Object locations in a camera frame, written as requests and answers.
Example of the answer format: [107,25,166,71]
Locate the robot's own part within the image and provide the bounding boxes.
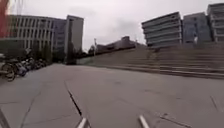
[138,114,151,128]
[76,117,88,128]

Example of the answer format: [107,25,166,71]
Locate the dark trees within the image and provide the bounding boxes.
[51,41,96,66]

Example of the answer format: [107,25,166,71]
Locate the grey-blue multi-storey building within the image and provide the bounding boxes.
[181,11,213,45]

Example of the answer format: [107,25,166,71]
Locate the pale multi-storey building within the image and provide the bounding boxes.
[206,2,224,44]

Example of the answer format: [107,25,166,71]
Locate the grey multi-storey building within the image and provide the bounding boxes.
[140,11,184,48]

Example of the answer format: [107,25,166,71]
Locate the row of parked bicycles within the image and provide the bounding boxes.
[0,53,49,82]

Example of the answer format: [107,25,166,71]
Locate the pale building with window grid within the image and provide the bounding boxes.
[0,14,85,64]

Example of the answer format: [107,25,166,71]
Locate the low dark building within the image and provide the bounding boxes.
[94,35,147,55]

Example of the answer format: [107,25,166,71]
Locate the wide grey concrete steps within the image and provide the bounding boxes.
[77,42,224,80]

